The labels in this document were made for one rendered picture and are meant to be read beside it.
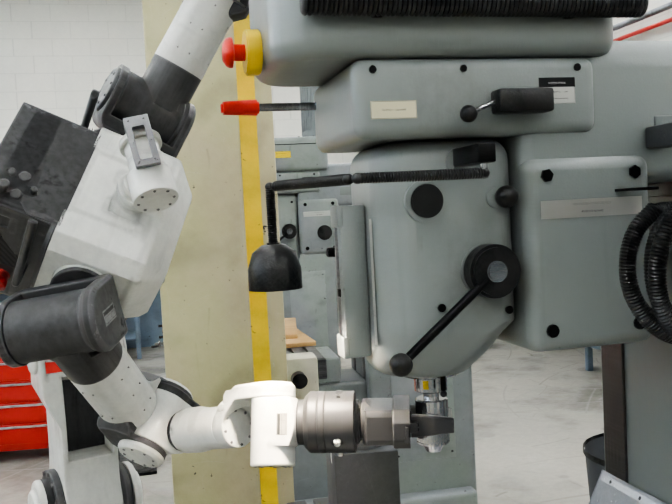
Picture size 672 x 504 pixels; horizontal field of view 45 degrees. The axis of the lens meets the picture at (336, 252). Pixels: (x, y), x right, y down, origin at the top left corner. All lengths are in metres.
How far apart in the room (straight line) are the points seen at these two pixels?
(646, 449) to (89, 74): 9.29
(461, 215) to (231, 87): 1.87
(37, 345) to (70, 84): 9.11
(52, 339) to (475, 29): 0.69
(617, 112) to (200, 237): 1.89
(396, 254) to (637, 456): 0.59
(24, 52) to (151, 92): 8.94
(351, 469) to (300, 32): 0.85
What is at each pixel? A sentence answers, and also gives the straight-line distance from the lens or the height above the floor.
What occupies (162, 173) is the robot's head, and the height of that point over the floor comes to 1.61.
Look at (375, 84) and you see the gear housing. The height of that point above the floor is 1.70.
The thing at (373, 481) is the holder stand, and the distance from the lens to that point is 1.56.
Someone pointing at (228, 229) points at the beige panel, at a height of 1.50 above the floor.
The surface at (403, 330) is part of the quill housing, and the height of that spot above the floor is 1.38.
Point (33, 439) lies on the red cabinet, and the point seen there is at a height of 0.15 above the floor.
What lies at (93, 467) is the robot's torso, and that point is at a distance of 1.62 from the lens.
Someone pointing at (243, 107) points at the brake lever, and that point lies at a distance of 1.20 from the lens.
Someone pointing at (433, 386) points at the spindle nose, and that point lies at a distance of 1.16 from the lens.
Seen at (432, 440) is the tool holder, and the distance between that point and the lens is 1.18.
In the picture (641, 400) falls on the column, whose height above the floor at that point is 1.21.
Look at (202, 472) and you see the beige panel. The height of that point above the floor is 0.66.
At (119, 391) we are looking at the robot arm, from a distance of 1.28.
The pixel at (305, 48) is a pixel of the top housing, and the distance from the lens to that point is 1.01.
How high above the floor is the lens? 1.55
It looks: 3 degrees down
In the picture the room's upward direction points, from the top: 3 degrees counter-clockwise
